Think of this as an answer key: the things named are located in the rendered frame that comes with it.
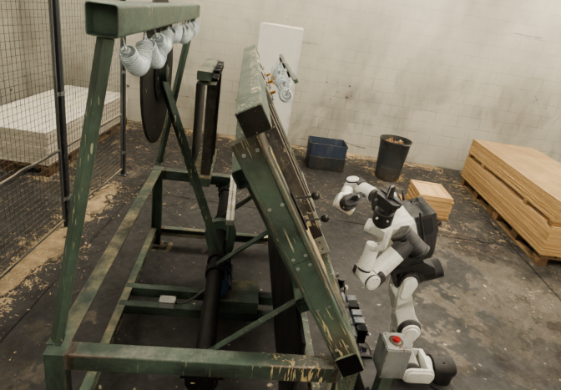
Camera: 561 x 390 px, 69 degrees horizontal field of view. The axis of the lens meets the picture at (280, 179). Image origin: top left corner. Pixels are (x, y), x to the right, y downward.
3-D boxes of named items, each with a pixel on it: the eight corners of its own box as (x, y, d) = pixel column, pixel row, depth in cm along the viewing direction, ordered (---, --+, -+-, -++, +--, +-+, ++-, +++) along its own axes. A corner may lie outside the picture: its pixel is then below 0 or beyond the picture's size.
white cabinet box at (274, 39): (281, 172, 623) (303, 29, 545) (243, 166, 621) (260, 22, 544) (282, 159, 679) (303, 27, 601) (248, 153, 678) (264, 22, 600)
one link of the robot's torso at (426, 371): (419, 361, 278) (425, 346, 273) (432, 386, 260) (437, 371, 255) (390, 359, 276) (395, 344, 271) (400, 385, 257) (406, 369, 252)
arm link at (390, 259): (360, 281, 209) (391, 250, 209) (375, 296, 198) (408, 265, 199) (349, 269, 203) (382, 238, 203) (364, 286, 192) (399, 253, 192)
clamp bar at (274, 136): (319, 257, 255) (356, 243, 253) (240, 78, 209) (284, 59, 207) (317, 248, 264) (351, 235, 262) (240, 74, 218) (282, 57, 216)
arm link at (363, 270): (359, 242, 196) (346, 276, 202) (371, 254, 187) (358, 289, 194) (376, 242, 201) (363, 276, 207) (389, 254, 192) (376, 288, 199)
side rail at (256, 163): (334, 360, 185) (356, 352, 184) (229, 146, 142) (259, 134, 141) (331, 350, 190) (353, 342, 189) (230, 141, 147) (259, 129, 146)
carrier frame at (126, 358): (326, 481, 218) (361, 365, 187) (53, 475, 202) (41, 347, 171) (290, 252, 420) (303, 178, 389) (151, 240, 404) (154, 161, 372)
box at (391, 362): (402, 380, 192) (412, 352, 186) (378, 379, 191) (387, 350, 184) (394, 360, 203) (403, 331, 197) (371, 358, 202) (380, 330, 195)
